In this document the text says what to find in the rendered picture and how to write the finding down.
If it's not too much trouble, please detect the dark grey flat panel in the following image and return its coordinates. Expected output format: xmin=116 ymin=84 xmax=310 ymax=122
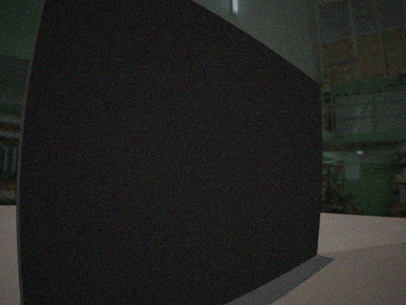
xmin=16 ymin=0 xmax=322 ymax=305

